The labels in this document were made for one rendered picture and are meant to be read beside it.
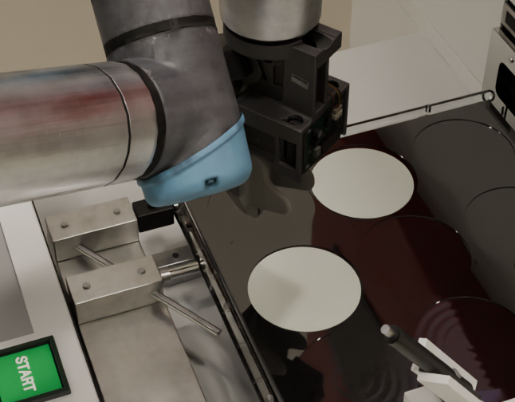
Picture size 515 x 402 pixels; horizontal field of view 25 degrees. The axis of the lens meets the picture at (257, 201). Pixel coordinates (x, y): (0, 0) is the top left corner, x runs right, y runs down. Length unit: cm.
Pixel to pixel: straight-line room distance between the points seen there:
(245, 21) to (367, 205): 33
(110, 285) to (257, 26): 31
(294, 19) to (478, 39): 53
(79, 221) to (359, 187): 27
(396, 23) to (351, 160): 41
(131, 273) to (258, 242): 12
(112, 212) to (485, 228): 35
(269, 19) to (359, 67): 58
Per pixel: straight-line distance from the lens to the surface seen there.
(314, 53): 84
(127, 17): 74
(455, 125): 120
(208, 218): 109
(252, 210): 99
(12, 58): 282
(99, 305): 103
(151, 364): 100
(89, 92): 68
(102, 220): 108
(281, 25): 82
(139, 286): 103
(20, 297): 97
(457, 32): 138
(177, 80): 72
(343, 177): 113
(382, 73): 139
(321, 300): 102
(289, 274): 104
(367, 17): 161
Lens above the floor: 167
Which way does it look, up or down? 44 degrees down
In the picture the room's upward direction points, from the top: straight up
